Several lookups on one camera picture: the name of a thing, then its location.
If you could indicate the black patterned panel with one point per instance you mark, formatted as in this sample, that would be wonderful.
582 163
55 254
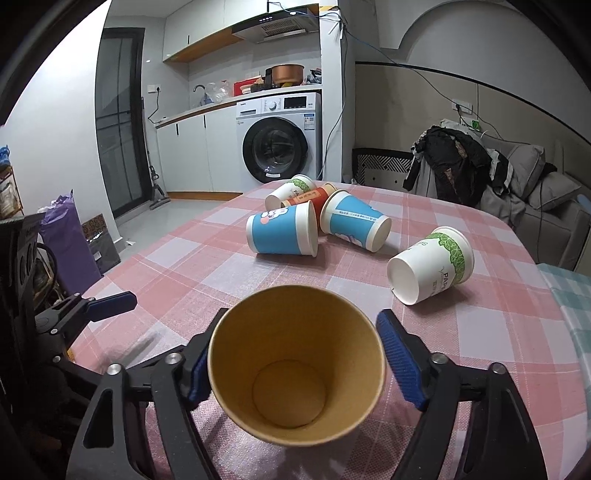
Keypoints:
378 166

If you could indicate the clear plastic bag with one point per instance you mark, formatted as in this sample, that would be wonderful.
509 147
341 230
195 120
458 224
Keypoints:
217 92

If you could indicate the blue paper cup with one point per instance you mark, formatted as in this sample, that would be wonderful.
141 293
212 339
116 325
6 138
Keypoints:
277 235
355 224

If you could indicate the grey sofa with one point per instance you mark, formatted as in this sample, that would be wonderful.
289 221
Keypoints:
545 230

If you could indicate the brown paper cup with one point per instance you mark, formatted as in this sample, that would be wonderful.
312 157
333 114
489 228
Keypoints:
295 350

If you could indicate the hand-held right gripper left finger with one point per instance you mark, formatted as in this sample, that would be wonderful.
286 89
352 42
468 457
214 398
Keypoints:
196 374

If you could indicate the storage shelf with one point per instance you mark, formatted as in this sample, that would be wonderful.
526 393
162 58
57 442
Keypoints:
7 194

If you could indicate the white wall socket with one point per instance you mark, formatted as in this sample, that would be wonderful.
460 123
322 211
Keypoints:
461 107

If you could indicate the black framed glass door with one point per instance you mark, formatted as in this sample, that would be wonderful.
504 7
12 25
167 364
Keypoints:
120 124

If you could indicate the kitchen faucet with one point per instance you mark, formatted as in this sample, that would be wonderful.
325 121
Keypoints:
199 90

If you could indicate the white wall cabinets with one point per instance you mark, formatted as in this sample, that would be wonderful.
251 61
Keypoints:
207 23

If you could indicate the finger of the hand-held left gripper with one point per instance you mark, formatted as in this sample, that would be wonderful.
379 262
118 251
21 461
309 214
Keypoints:
115 302

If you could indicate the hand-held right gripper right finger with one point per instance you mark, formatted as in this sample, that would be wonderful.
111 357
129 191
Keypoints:
398 361

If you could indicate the white washing machine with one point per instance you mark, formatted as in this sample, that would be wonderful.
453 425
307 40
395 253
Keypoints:
295 115

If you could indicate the purple bag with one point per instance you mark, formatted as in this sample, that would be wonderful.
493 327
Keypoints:
69 244

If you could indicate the orange paper cup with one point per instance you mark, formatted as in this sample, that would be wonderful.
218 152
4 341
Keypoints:
313 196

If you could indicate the pink checked tablecloth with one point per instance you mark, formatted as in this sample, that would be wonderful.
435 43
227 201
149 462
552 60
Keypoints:
184 258

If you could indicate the white base cabinets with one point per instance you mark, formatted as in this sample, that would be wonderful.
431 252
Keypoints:
198 152

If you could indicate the copper pot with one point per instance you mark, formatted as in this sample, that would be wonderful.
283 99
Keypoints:
286 74

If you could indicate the grey cushion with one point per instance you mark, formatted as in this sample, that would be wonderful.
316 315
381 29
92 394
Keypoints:
526 168
554 191

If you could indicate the green plug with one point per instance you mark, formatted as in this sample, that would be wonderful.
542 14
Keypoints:
473 124

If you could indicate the floor mop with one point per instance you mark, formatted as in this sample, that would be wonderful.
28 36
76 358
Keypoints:
157 196

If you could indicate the black bag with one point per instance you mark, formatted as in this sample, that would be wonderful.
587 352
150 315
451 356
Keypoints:
104 249

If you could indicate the white green-print paper cup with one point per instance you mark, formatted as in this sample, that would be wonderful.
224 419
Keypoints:
434 267
284 191

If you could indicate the pile of dark clothes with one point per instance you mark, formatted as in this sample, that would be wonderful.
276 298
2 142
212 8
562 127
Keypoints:
452 161

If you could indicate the red box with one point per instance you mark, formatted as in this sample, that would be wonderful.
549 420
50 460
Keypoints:
242 87

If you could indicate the teal checked cloth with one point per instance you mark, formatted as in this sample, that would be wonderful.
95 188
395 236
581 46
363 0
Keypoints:
572 295

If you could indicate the range hood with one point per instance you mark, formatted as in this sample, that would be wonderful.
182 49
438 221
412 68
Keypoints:
277 27

